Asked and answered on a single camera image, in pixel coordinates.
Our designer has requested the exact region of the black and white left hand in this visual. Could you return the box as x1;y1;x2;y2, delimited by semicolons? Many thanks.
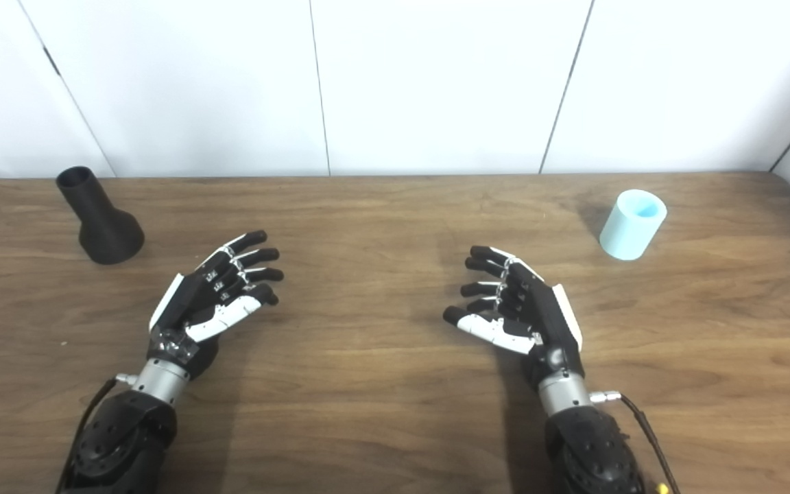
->
148;231;285;379

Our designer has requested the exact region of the black and white right hand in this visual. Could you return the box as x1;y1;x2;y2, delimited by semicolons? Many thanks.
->
443;245;585;386

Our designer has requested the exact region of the black flared nozzle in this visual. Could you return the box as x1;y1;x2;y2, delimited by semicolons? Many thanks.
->
56;166;145;266

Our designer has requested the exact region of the light-blue hose piece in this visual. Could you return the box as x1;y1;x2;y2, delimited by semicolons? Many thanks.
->
599;189;668;261

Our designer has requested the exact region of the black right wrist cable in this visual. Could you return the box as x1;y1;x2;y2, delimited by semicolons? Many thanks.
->
590;390;681;494

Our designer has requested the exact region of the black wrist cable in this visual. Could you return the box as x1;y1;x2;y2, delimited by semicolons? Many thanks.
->
56;374;139;494
590;390;681;494

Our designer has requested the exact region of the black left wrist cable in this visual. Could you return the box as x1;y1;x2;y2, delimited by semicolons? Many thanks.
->
56;374;139;494

